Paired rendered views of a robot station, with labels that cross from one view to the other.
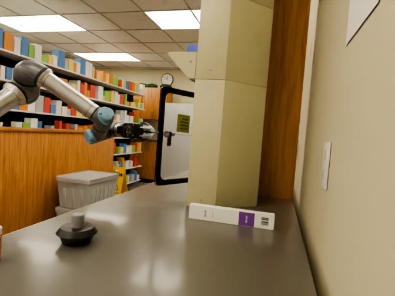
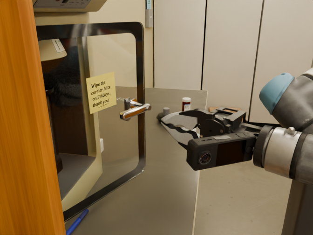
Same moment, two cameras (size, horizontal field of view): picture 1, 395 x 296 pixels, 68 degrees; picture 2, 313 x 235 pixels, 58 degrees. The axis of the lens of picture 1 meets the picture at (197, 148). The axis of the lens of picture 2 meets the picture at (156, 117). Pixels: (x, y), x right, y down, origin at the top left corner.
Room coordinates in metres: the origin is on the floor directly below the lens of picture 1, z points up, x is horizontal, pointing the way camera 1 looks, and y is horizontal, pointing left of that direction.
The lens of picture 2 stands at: (1.86, 0.15, 1.41)
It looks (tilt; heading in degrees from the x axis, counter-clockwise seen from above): 21 degrees down; 176
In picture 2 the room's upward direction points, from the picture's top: straight up
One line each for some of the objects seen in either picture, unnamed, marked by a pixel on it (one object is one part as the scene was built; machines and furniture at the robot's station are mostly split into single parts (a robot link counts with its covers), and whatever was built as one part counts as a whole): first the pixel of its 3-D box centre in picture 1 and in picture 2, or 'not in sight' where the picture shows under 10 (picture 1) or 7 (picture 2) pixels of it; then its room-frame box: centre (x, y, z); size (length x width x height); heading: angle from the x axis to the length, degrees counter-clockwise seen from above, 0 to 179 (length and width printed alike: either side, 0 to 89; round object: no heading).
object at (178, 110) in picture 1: (184, 137); (98, 119); (1.28, 0.06, 1.19); 0.30 x 0.01 x 0.40; 138
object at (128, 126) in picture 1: (131, 130); (235, 136); (1.41, 0.32, 1.20); 0.12 x 0.09 x 0.08; 48
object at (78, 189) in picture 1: (89, 188); not in sight; (3.28, 1.18, 0.49); 0.60 x 0.42 x 0.33; 165
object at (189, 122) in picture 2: (146, 128); (185, 116); (1.34, 0.24, 1.22); 0.09 x 0.06 x 0.03; 48
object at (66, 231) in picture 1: (77, 227); (166, 115); (0.68, 0.27, 0.97); 0.09 x 0.09 x 0.07
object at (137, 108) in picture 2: not in sight; (131, 109); (1.25, 0.13, 1.20); 0.10 x 0.05 x 0.03; 138
